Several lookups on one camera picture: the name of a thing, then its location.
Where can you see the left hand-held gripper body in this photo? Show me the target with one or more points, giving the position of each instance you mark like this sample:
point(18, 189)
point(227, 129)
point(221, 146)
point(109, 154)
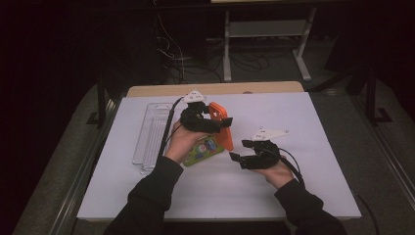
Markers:
point(195, 119)

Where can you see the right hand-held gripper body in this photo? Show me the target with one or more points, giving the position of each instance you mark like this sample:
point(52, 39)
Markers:
point(262, 153)

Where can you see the orange phone case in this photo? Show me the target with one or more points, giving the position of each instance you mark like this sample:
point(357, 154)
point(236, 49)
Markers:
point(225, 137)

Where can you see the green phone case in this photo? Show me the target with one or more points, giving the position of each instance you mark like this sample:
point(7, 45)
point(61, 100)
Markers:
point(204, 150)

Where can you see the clear plastic rack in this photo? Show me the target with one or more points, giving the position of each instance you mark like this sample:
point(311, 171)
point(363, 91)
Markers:
point(151, 137)

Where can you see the person's right hand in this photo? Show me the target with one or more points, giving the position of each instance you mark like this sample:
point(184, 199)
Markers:
point(277, 174)

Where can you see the person's left hand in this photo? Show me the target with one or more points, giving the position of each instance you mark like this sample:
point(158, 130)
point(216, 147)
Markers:
point(182, 143)

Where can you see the white work board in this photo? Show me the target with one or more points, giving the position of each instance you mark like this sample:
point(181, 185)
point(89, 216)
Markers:
point(277, 111)

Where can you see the black metal stand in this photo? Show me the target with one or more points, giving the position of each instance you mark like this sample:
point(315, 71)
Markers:
point(372, 98)
point(101, 104)

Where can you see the white metal table frame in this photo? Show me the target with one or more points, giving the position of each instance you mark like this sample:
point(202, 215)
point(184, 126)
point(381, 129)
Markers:
point(266, 28)

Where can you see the aluminium frame rail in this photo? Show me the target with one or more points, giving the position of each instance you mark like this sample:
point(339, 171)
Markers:
point(81, 179)
point(388, 163)

